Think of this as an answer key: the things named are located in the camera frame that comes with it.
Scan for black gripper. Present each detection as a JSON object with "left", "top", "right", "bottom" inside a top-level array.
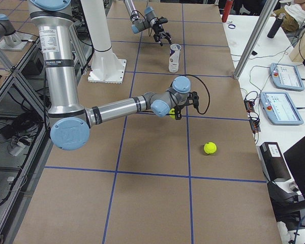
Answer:
[
  {"left": 151, "top": 17, "right": 172, "bottom": 46},
  {"left": 173, "top": 103, "right": 186, "bottom": 120}
]

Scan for yellow tennis ball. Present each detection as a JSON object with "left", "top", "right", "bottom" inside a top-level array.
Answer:
[
  {"left": 169, "top": 108, "right": 176, "bottom": 119},
  {"left": 203, "top": 142, "right": 217, "bottom": 155}
]

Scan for white tennis ball can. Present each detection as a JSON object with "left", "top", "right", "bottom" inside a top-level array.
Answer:
[{"left": 168, "top": 44, "right": 181, "bottom": 73}]

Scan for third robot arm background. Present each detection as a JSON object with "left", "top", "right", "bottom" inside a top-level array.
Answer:
[{"left": 0, "top": 14, "right": 36, "bottom": 51}]

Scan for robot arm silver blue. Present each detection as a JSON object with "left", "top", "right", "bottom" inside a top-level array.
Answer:
[
  {"left": 124, "top": 0, "right": 172, "bottom": 46},
  {"left": 28, "top": 1, "right": 194, "bottom": 150}
]

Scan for red bottle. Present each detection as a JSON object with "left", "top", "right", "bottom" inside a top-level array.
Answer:
[{"left": 222, "top": 0, "right": 233, "bottom": 23}]

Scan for small electronics board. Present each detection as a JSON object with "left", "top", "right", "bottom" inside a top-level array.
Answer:
[{"left": 243, "top": 91, "right": 261, "bottom": 134}]

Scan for lower teach pendant tablet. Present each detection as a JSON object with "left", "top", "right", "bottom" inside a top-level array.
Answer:
[{"left": 260, "top": 92, "right": 304, "bottom": 126}]

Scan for teach pendant tablet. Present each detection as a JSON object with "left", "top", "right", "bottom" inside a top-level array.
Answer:
[
  {"left": 260, "top": 92, "right": 304, "bottom": 126},
  {"left": 269, "top": 63, "right": 304, "bottom": 92}
]

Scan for black box with label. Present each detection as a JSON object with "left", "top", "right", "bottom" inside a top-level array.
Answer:
[{"left": 259, "top": 142, "right": 291, "bottom": 182}]

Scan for upper teach pendant tablet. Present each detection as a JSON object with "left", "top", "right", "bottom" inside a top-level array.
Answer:
[{"left": 269, "top": 63, "right": 304, "bottom": 92}]

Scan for black water bottle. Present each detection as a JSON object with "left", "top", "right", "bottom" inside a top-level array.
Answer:
[{"left": 267, "top": 13, "right": 286, "bottom": 39}]

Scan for black monitor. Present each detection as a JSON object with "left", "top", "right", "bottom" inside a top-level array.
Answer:
[{"left": 284, "top": 136, "right": 305, "bottom": 196}]

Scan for black camera cable loop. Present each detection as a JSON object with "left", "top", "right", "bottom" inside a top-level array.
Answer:
[{"left": 184, "top": 73, "right": 210, "bottom": 114}]

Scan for white pedestal column base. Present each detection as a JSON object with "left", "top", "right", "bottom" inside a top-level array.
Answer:
[{"left": 81, "top": 0, "right": 127, "bottom": 83}]

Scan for aluminium frame post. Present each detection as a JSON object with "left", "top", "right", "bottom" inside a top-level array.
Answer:
[{"left": 233, "top": 0, "right": 278, "bottom": 80}]

